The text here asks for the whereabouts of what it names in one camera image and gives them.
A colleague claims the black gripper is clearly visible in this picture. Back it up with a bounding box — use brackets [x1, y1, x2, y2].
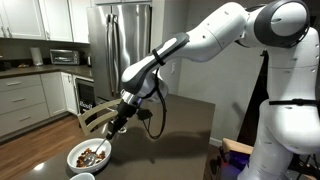
[106, 100, 139, 140]

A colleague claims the metal spoon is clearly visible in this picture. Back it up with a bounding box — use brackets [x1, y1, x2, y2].
[83, 140, 106, 167]

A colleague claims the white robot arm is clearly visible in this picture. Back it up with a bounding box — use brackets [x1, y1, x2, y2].
[109, 0, 320, 180]

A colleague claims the white ceramic bowl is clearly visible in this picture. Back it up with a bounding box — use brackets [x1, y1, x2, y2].
[67, 138, 112, 173]

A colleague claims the small white cup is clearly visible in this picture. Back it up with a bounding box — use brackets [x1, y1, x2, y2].
[69, 173, 95, 180]

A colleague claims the clear drinking glass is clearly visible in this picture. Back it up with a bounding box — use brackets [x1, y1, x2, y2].
[118, 125, 127, 134]

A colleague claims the wooden chair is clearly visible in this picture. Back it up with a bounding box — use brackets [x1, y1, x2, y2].
[77, 99, 121, 136]

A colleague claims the mixed nuts and fruit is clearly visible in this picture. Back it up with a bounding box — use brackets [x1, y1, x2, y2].
[76, 148, 106, 168]

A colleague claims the silver toaster oven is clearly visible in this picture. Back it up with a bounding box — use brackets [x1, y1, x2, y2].
[50, 49, 80, 65]

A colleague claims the stainless steel refrigerator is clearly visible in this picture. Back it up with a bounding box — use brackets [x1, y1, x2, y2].
[87, 3, 152, 103]

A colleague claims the white paper towel roll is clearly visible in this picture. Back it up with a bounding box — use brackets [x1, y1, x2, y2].
[30, 47, 43, 66]

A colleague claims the light wooden board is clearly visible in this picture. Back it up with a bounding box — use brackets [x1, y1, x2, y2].
[222, 138, 253, 154]

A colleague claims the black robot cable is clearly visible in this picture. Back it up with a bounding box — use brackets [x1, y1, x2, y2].
[136, 68, 168, 140]

